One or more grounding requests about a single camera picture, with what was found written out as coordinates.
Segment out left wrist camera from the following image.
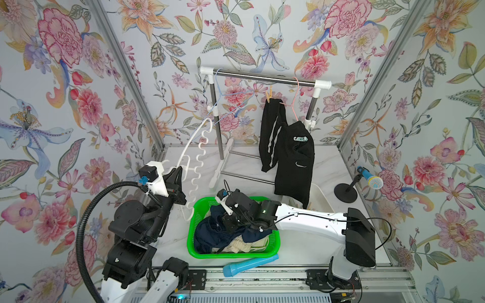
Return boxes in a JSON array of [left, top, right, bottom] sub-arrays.
[[138, 161, 169, 197]]

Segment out tan clothespin on black shorts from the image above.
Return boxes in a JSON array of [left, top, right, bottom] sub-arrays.
[[265, 86, 273, 103]]

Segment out blue toy microphone on stand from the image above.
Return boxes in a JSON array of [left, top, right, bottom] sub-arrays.
[[333, 165, 384, 204]]

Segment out mint green clothespin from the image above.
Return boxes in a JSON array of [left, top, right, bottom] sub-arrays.
[[293, 136, 309, 142]]

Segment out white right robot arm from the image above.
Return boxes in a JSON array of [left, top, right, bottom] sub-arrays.
[[215, 189, 378, 288]]

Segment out white tray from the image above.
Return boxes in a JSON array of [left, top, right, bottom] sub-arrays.
[[307, 183, 334, 213]]

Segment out pink hanger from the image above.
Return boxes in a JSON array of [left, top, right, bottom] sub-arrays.
[[280, 77, 300, 121]]

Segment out white hanger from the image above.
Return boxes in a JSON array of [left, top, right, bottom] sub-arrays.
[[169, 118, 213, 222]]

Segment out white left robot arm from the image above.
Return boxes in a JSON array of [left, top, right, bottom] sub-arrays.
[[75, 162, 187, 302]]

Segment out teal flashlight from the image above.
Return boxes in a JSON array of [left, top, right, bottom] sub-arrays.
[[223, 254, 279, 278]]

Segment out steel clothes rack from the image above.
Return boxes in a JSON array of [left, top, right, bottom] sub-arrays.
[[198, 66, 332, 189]]

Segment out green plastic basket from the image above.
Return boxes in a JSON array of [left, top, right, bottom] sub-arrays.
[[187, 197, 281, 260]]

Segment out black shorts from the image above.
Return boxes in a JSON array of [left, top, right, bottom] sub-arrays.
[[259, 98, 315, 209]]

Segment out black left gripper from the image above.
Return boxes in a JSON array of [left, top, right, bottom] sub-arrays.
[[145, 166, 188, 242]]

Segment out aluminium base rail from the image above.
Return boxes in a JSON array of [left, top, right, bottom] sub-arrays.
[[92, 266, 418, 303]]

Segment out navy blue shorts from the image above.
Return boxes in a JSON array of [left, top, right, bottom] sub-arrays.
[[194, 205, 272, 254]]

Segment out beige shorts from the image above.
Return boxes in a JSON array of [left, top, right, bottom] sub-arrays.
[[212, 236, 269, 253]]

